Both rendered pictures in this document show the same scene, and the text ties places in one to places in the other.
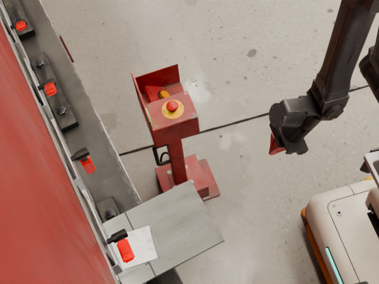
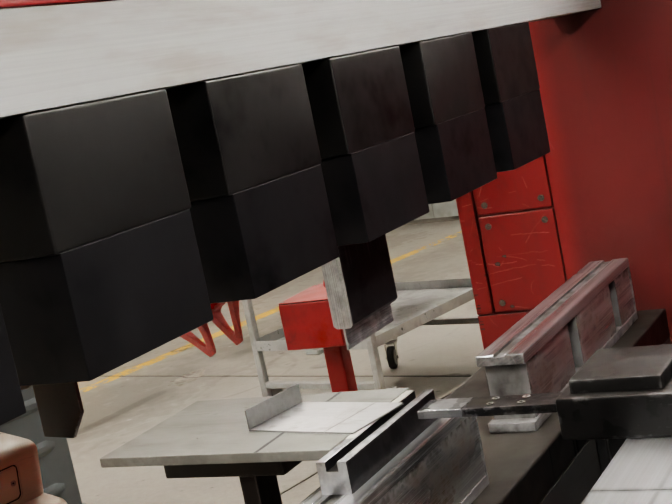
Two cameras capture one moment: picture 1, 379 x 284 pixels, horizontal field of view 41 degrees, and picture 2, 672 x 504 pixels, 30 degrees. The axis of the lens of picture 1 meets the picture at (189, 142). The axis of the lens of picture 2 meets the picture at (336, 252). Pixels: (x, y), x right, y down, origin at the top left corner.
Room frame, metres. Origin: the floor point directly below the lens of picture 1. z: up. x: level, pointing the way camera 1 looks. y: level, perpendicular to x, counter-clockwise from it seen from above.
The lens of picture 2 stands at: (1.09, 1.11, 1.33)
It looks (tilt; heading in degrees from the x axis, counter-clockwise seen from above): 8 degrees down; 229
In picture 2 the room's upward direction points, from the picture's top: 11 degrees counter-clockwise
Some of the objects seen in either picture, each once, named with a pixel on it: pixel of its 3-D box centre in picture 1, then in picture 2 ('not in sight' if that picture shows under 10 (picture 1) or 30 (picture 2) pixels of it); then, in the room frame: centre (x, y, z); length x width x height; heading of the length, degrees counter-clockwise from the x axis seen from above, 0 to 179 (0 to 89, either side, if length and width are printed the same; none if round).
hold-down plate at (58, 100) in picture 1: (52, 90); not in sight; (0.91, 0.40, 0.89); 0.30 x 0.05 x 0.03; 21
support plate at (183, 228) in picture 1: (159, 233); (256, 427); (0.38, 0.10, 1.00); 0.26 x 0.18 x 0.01; 111
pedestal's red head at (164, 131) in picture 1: (166, 103); not in sight; (0.90, 0.06, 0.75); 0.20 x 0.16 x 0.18; 13
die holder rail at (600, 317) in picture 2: not in sight; (566, 335); (-0.19, 0.04, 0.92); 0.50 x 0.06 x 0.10; 21
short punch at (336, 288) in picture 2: not in sight; (361, 286); (0.33, 0.24, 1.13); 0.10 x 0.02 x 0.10; 21
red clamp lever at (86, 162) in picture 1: (84, 163); not in sight; (0.49, 0.23, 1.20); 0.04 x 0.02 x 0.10; 111
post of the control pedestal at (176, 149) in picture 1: (175, 150); not in sight; (0.90, 0.06, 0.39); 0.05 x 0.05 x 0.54; 13
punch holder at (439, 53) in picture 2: not in sight; (425, 119); (0.12, 0.16, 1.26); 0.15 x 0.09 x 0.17; 21
